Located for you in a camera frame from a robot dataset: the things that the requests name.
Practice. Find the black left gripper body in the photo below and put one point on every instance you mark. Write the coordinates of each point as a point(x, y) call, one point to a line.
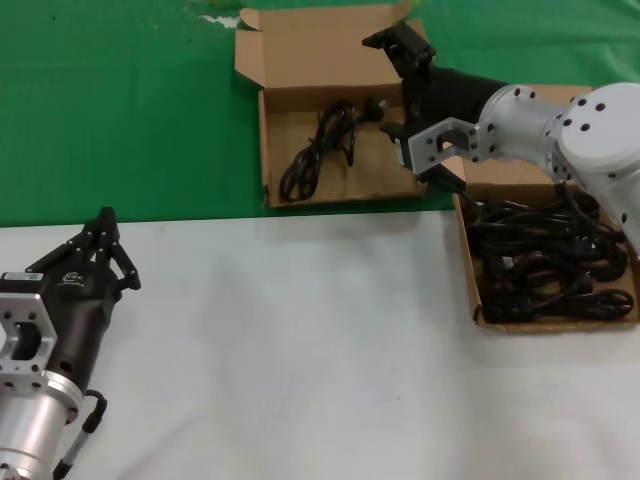
point(80, 315)

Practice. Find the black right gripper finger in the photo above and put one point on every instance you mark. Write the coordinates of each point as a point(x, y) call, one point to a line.
point(407, 47)

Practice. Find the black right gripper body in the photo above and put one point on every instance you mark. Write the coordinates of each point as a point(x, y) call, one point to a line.
point(445, 95)

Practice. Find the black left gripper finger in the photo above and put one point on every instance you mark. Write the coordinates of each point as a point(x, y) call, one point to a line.
point(119, 261)
point(66, 251)

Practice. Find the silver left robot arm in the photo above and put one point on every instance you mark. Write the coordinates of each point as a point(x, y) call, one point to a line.
point(30, 430)

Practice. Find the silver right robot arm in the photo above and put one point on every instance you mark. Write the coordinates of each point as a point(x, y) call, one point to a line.
point(600, 125)

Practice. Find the smaller open cardboard box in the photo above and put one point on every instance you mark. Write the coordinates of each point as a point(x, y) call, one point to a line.
point(320, 55)

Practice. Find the larger open cardboard box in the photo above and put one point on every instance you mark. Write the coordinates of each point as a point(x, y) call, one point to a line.
point(510, 172)

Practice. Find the green table cloth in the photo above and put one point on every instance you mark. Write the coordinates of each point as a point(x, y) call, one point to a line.
point(100, 100)

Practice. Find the silver left camera mount bracket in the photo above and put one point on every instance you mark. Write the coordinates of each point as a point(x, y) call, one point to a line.
point(39, 312)

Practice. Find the silver camera mount bracket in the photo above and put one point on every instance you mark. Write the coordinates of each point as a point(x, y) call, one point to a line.
point(467, 140)
point(39, 312)

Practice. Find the silver right camera mount bracket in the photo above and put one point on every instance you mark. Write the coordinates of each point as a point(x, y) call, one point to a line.
point(467, 140)

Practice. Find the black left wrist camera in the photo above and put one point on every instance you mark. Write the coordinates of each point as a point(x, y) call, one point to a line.
point(20, 280)

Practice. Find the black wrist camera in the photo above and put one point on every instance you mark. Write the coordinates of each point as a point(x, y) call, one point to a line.
point(20, 280)
point(400, 150)

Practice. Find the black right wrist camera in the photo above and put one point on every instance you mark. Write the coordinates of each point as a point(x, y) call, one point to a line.
point(400, 150)

